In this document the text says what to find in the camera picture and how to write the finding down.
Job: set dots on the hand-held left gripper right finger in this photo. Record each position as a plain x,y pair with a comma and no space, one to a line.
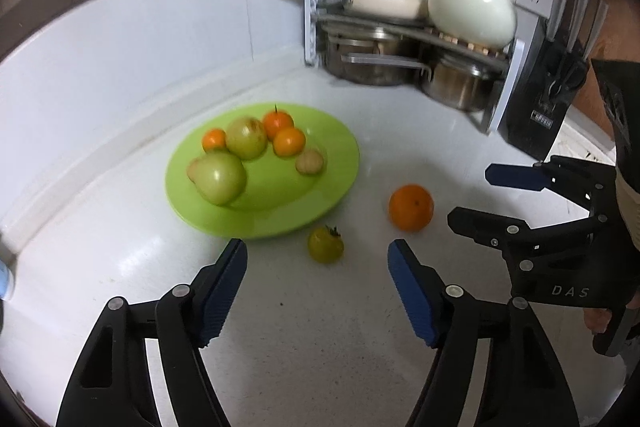
412,297

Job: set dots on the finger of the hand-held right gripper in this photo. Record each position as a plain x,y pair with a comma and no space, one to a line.
515,177
485,227

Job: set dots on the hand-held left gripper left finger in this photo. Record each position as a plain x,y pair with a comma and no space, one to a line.
220,297

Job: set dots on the tangerine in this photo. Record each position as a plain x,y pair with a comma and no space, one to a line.
411,208

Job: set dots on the green tomato with stem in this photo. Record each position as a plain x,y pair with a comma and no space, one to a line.
325,246

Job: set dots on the green plate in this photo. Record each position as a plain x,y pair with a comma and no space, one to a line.
280,202

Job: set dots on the small brown round fruit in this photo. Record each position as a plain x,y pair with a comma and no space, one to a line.
192,171
309,162

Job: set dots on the small yellow-orange citrus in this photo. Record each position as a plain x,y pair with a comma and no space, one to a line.
214,140

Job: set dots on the yellow-green apple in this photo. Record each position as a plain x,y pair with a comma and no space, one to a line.
246,138

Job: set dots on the oval orange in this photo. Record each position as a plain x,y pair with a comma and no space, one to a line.
289,142

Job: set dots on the large orange with stem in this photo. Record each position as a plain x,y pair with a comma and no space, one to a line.
279,121

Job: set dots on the person's right hand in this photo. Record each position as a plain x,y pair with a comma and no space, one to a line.
596,321

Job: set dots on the black knife block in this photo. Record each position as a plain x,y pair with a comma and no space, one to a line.
535,117

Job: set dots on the black scissors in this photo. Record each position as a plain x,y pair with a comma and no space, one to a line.
565,79

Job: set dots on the steel pot with lid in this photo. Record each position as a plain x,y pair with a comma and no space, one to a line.
460,82

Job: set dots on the large green apple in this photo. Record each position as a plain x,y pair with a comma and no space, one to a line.
222,179

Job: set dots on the white ceramic pot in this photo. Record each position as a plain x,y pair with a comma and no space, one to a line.
472,7

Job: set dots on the steel pots under rack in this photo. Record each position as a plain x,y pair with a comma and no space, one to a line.
370,67

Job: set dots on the wooden cutting board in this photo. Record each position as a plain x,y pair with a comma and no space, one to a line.
620,22

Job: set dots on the white and blue container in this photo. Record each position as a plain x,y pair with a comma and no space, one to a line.
5,279

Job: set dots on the white pot rack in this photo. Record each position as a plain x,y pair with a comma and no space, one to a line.
311,27

